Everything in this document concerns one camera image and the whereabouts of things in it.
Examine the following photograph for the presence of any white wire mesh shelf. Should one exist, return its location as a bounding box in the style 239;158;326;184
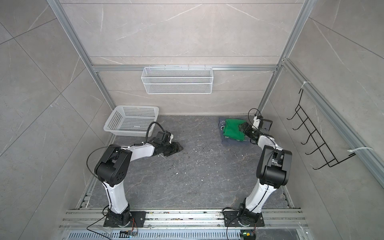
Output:
141;67;214;95

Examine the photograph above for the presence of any blue-grey tank top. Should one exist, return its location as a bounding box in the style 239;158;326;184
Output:
218;117;251;147

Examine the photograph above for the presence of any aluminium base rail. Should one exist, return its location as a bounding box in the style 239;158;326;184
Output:
58;209;313;240

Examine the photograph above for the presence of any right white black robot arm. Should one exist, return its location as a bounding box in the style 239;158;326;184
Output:
238;115;293;226

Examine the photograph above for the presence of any black wire hook rack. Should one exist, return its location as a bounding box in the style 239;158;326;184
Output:
287;89;356;170

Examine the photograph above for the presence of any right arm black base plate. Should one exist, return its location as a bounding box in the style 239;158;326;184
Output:
222;210;265;228

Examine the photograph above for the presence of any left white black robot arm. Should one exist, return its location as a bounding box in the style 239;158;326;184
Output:
94;131;183;225

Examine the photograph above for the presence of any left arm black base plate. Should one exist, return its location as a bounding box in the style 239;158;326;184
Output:
103;211;147;228

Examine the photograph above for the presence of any green tank top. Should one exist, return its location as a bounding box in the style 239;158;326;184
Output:
223;119;247;141

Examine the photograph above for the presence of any white plastic laundry basket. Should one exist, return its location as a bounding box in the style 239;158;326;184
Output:
104;105;160;137

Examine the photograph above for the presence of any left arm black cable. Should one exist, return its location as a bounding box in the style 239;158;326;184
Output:
144;121;166;144

